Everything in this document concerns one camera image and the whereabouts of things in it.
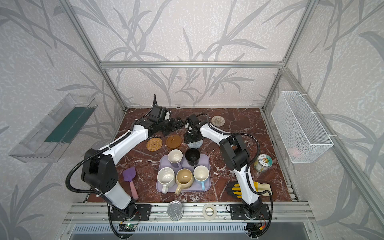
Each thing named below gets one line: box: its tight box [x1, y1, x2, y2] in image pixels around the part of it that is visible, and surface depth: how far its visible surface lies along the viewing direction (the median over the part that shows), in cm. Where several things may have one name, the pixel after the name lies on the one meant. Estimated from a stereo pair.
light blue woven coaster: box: [187, 139, 204, 149], surface depth 101 cm
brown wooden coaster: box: [166, 134, 183, 149], surface depth 101 cm
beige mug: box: [175, 168, 194, 196], surface depth 79 cm
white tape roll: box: [202, 203, 217, 221], surface depth 75 cm
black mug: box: [185, 148, 201, 169], surface depth 88 cm
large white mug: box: [157, 167, 176, 194], surface depth 81 cm
